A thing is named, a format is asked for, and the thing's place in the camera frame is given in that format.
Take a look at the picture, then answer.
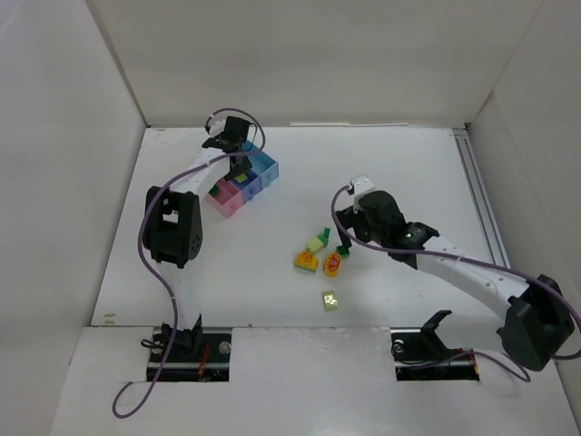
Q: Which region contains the light green rectangular lego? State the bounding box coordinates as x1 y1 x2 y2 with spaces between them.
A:
233 173 250 184

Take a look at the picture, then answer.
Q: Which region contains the dark green square lego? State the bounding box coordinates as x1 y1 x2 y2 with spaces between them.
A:
209 185 220 197

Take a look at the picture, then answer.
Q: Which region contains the metallic gold lego brick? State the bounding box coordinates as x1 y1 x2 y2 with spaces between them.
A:
322 291 339 312

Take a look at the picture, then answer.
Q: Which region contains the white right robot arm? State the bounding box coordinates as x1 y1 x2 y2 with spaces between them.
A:
331 187 580 372

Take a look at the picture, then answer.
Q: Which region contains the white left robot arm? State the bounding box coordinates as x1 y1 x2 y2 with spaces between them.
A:
138 108 263 328

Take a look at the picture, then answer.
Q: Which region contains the light blue drawer bin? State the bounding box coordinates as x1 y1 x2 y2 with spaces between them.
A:
242 141 279 188

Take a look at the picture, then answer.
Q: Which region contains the light green and green lego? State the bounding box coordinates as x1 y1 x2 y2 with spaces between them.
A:
305 233 329 254

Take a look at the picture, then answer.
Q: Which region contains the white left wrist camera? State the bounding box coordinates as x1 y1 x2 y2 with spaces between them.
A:
204 115 226 137

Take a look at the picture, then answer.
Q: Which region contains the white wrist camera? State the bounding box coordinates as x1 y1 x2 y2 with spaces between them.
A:
204 115 226 137
347 174 375 197

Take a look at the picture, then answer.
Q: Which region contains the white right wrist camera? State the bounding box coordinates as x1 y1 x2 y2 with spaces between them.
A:
347 174 375 197

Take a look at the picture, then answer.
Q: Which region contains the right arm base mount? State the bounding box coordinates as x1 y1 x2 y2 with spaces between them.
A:
389 310 479 382

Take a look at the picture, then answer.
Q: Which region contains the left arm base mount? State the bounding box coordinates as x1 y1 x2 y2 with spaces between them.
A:
141 316 232 382

